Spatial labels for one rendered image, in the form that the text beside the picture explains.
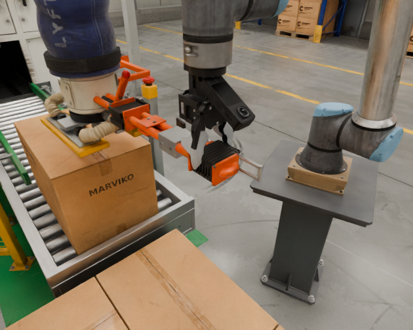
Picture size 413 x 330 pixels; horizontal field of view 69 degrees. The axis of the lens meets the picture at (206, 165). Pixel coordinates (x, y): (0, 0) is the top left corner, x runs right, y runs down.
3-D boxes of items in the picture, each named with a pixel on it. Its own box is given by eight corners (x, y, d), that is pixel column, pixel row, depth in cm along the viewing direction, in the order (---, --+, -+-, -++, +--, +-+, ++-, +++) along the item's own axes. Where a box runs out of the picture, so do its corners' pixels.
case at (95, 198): (39, 188, 164) (12, 122, 142) (107, 163, 186) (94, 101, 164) (77, 256, 126) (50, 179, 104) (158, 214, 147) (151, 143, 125)
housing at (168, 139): (157, 148, 75) (156, 133, 73) (178, 140, 79) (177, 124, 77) (175, 160, 71) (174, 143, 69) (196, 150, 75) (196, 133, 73)
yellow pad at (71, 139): (40, 122, 111) (37, 110, 108) (67, 115, 117) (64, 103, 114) (80, 158, 90) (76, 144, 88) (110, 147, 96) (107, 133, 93)
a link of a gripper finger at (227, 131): (221, 137, 73) (210, 109, 67) (238, 146, 70) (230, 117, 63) (212, 146, 73) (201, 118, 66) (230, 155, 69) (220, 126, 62)
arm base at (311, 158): (299, 150, 149) (303, 131, 144) (340, 156, 144) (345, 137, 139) (298, 167, 133) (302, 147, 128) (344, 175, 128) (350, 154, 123)
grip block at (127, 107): (109, 123, 88) (105, 104, 85) (137, 113, 94) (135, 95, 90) (124, 132, 83) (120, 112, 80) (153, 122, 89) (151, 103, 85)
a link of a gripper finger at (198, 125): (200, 146, 63) (212, 107, 61) (206, 150, 62) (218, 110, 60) (184, 146, 60) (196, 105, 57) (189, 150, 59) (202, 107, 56)
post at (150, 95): (157, 214, 227) (140, 84, 172) (164, 210, 231) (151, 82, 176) (161, 219, 223) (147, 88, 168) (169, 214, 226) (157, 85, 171)
